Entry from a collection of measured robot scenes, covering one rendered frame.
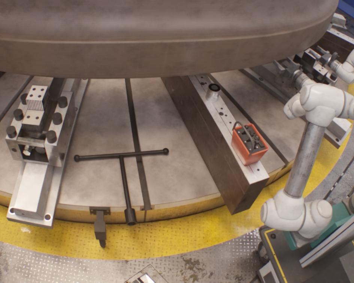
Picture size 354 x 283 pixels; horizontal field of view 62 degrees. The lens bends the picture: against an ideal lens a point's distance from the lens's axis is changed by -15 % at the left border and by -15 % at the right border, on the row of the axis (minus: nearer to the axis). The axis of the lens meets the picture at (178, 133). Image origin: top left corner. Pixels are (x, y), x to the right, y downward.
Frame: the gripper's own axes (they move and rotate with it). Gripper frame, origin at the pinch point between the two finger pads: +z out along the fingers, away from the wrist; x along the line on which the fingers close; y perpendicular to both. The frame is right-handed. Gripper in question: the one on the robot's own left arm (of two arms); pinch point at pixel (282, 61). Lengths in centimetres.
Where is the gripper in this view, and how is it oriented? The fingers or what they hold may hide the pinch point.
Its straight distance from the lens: 221.0
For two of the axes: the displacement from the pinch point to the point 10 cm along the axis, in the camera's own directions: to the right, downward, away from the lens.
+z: -5.0, -7.0, 5.0
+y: 1.4, -6.4, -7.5
